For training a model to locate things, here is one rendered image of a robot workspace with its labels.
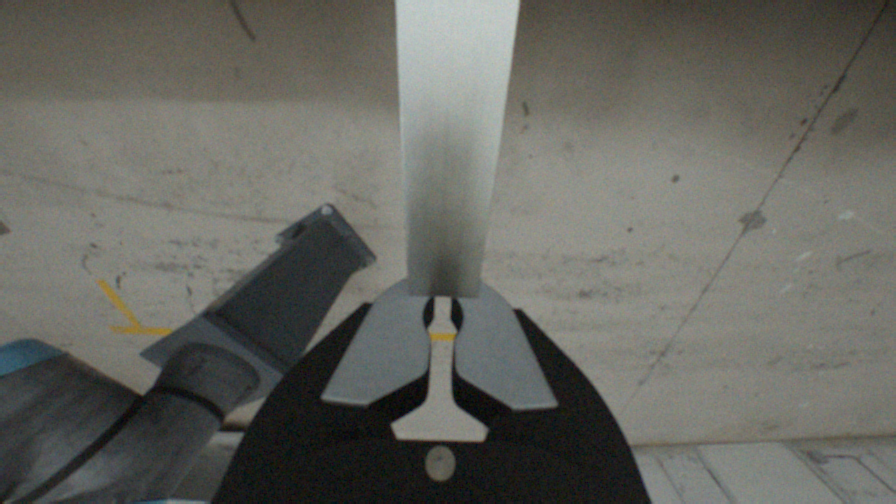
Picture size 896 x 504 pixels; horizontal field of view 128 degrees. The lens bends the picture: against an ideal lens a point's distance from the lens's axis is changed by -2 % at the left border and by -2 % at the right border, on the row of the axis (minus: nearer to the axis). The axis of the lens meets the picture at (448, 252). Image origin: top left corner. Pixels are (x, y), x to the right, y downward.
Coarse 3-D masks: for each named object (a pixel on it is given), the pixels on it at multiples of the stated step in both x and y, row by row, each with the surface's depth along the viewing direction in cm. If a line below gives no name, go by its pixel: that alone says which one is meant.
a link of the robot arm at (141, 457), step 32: (128, 416) 36; (160, 416) 39; (192, 416) 42; (96, 448) 32; (128, 448) 34; (160, 448) 37; (192, 448) 41; (64, 480) 30; (96, 480) 32; (128, 480) 33; (160, 480) 36
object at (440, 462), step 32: (384, 416) 6; (320, 448) 5; (352, 448) 5; (384, 448) 5; (416, 448) 5; (448, 448) 5; (480, 448) 5; (512, 448) 5; (544, 448) 5; (288, 480) 4; (320, 480) 4; (352, 480) 4; (384, 480) 4; (416, 480) 4; (448, 480) 5; (480, 480) 5; (512, 480) 5; (544, 480) 5; (576, 480) 5
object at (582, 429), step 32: (544, 352) 8; (576, 384) 7; (512, 416) 6; (544, 416) 6; (576, 416) 6; (608, 416) 6; (576, 448) 5; (608, 448) 5; (608, 480) 5; (640, 480) 5
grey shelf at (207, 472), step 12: (216, 432) 171; (216, 444) 176; (228, 444) 175; (204, 456) 187; (216, 456) 187; (228, 456) 186; (192, 468) 184; (204, 468) 184; (216, 468) 185; (192, 480) 177; (204, 480) 178; (216, 480) 178; (180, 492) 171; (192, 492) 171; (204, 492) 172
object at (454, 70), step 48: (432, 0) 5; (480, 0) 6; (432, 48) 6; (480, 48) 6; (432, 96) 6; (480, 96) 6; (432, 144) 7; (480, 144) 7; (432, 192) 8; (480, 192) 8; (432, 240) 9; (480, 240) 9; (432, 288) 10
